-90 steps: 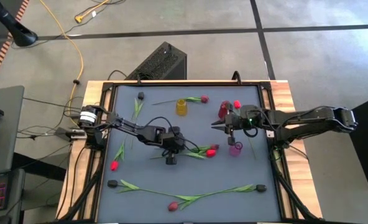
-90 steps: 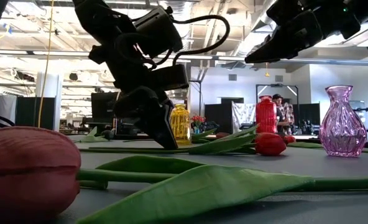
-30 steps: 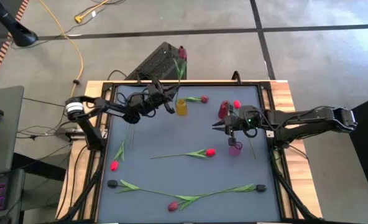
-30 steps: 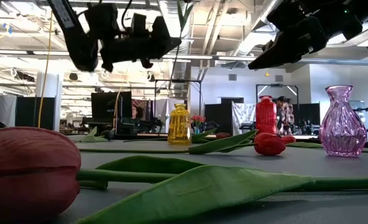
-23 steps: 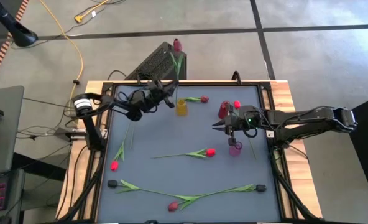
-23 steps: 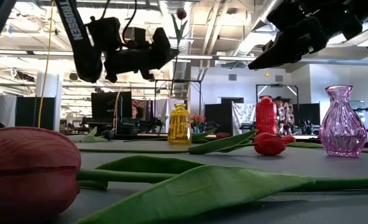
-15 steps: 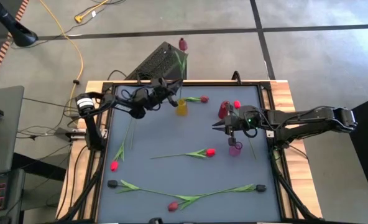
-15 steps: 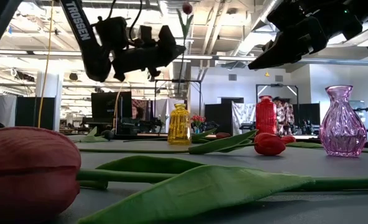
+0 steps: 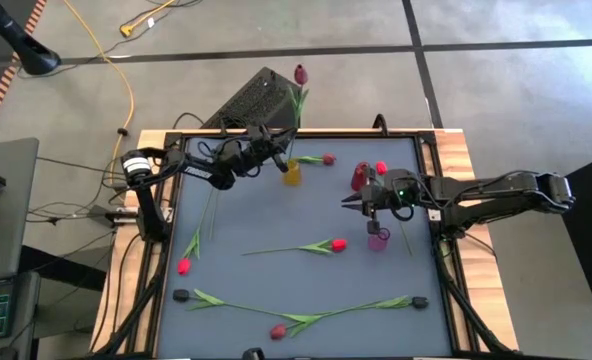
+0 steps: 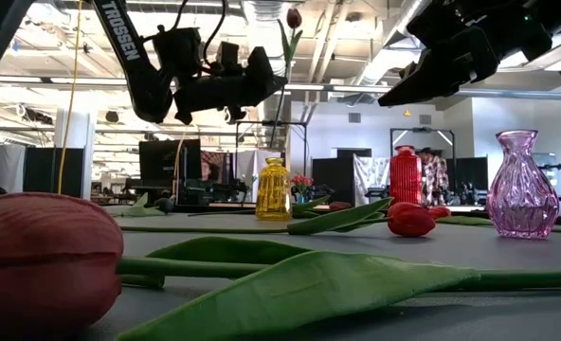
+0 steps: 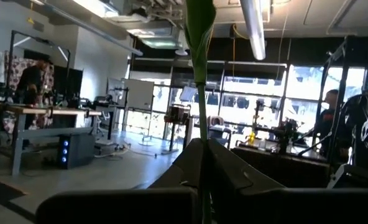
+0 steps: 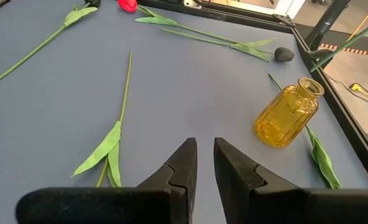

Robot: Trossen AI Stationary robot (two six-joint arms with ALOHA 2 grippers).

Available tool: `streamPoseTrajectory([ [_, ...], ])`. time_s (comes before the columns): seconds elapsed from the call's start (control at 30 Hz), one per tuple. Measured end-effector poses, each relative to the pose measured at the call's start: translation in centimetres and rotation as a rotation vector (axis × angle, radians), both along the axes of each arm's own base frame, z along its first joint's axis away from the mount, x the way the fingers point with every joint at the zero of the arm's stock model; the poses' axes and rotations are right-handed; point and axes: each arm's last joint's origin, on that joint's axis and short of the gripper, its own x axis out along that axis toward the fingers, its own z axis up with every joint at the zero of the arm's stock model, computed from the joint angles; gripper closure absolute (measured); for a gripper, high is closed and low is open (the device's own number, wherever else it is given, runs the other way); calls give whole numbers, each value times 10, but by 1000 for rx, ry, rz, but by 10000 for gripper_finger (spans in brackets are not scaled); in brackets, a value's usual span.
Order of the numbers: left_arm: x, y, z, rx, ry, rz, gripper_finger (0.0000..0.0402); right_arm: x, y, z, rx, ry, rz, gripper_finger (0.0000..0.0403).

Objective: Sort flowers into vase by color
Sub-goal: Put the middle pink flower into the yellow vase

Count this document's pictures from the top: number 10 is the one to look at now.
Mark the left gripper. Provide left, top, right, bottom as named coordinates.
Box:
left=153, top=26, right=290, bottom=127

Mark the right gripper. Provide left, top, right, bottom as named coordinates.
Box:
left=378, top=0, right=554, bottom=108

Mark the bright red artificial tulip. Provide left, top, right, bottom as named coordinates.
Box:
left=118, top=196, right=437, bottom=239

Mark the red glass vase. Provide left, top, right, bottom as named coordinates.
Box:
left=389, top=144, right=424, bottom=206

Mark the yellow glass vase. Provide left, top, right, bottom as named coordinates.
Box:
left=255, top=156, right=294, bottom=223

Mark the purple glass vase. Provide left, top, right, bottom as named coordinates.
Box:
left=486, top=130, right=560, bottom=241

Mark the red patterned tapestry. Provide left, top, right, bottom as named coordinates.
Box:
left=200, top=150, right=227, bottom=167

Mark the plain white cloth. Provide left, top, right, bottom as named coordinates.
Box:
left=235, top=150, right=281, bottom=203

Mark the small red flower bouquet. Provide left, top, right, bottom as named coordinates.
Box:
left=290, top=173, right=316, bottom=205

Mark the black partition panel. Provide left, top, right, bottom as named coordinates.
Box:
left=312, top=157, right=356, bottom=207
left=450, top=156, right=489, bottom=205
left=23, top=147, right=85, bottom=196

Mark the white patterned cloth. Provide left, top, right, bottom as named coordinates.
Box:
left=353, top=155, right=390, bottom=195

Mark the black monitor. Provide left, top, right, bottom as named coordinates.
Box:
left=137, top=138, right=203, bottom=182

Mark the grey-blue table mat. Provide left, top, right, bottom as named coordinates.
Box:
left=85, top=210, right=561, bottom=341

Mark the white building column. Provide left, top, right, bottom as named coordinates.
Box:
left=55, top=92, right=97, bottom=198

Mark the long ceiling light strip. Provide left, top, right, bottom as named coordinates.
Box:
left=0, top=73, right=561, bottom=101

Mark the grey curtain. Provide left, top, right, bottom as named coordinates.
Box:
left=0, top=144, right=26, bottom=193

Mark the black metal station frame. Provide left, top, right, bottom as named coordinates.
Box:
left=234, top=120, right=309, bottom=203
left=389, top=126, right=456, bottom=160

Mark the orange hanging cable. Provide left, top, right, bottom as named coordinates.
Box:
left=172, top=125, right=190, bottom=195

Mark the yellow hanging cable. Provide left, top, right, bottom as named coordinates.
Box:
left=56, top=0, right=83, bottom=195

